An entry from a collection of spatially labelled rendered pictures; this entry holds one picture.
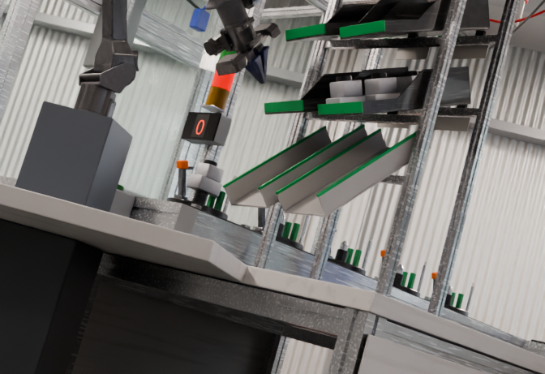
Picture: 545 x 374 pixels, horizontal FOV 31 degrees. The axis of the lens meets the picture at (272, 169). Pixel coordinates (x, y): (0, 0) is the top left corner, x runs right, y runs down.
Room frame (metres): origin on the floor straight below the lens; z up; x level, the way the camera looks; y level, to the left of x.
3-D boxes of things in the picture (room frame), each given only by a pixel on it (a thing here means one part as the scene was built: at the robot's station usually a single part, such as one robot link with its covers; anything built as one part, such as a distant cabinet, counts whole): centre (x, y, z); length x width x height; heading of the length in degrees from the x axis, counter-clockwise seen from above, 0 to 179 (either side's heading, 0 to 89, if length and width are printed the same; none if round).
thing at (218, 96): (2.34, 0.18, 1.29); 0.05 x 0.05 x 0.05
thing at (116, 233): (1.81, 0.31, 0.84); 0.90 x 0.70 x 0.03; 170
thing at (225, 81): (2.34, 0.18, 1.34); 0.05 x 0.05 x 0.05
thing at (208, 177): (2.13, 0.13, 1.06); 0.08 x 0.04 x 0.07; 133
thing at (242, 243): (2.45, -0.22, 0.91); 1.24 x 0.33 x 0.10; 133
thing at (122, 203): (2.03, 0.35, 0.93); 0.21 x 0.07 x 0.06; 43
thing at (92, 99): (1.82, 0.36, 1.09); 0.07 x 0.07 x 0.06; 80
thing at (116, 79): (1.83, 0.36, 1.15); 0.09 x 0.07 x 0.06; 40
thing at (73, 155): (1.82, 0.36, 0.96); 0.14 x 0.14 x 0.20; 80
